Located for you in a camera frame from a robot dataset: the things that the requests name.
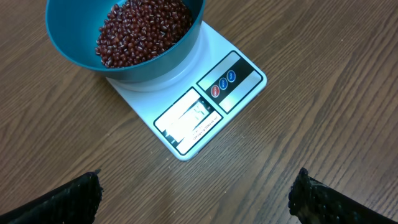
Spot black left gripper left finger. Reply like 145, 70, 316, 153
1, 169, 103, 224

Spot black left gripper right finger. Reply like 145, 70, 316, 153
288, 167, 397, 224

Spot white digital kitchen scale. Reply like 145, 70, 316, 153
108, 22, 267, 161

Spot blue plastic bowl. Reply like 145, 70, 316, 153
45, 0, 206, 82

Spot red adzuki beans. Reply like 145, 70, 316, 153
95, 0, 193, 68

